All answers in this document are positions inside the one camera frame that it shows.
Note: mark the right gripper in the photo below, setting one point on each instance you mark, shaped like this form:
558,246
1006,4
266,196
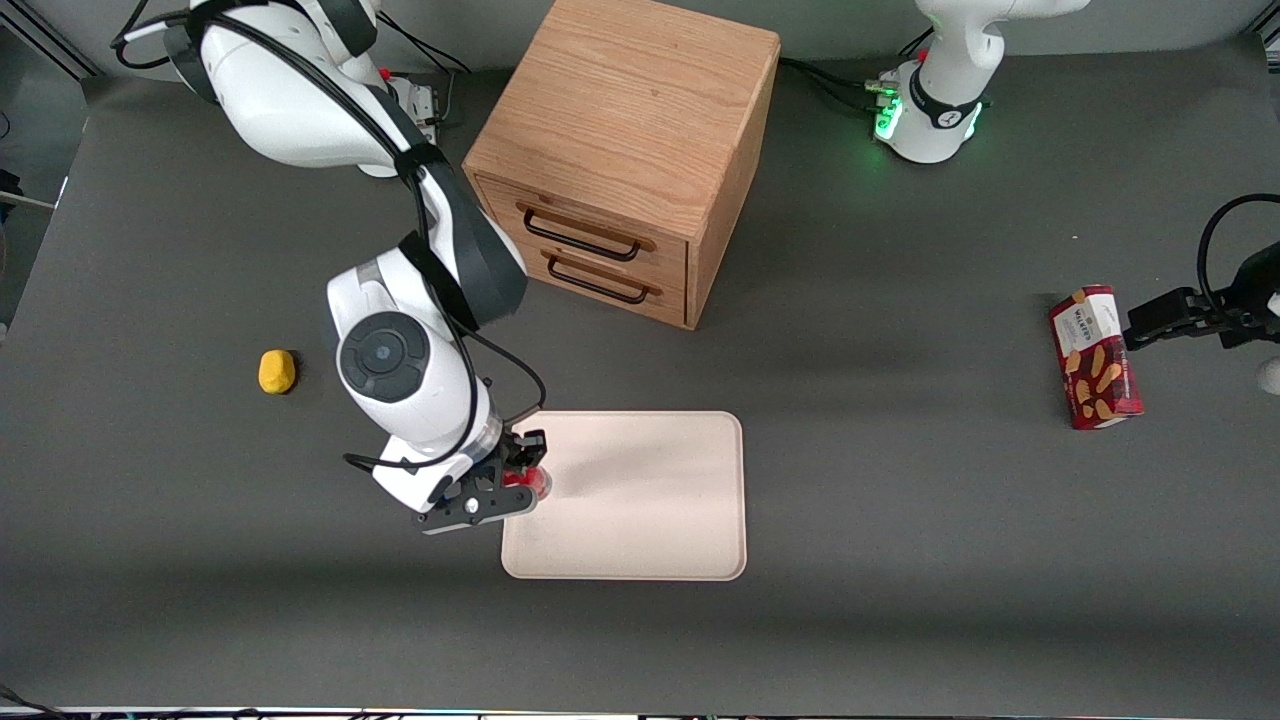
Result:
519,447

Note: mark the black frame rail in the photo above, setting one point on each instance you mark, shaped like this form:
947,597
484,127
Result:
1265,38
60,55

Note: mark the yellow toy lemon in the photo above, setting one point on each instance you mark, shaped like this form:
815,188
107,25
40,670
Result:
277,372

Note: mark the black object beside table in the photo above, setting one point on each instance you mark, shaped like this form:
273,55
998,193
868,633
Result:
8,185

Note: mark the wooden drawer front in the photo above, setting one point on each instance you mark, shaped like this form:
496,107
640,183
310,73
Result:
675,258
675,306

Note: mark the beige rectangular tray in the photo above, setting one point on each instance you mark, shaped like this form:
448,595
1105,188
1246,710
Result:
650,500

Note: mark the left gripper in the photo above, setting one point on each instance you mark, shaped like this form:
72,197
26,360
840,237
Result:
1243,311

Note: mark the wooden drawer cabinet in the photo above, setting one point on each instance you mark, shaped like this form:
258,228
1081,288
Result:
630,100

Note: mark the red coke bottle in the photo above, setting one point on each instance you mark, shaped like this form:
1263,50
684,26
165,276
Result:
538,485

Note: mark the red shortbread cookie box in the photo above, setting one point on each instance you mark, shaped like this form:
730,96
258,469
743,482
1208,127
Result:
1095,360

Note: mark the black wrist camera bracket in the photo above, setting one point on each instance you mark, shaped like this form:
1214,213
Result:
470,512
1255,280

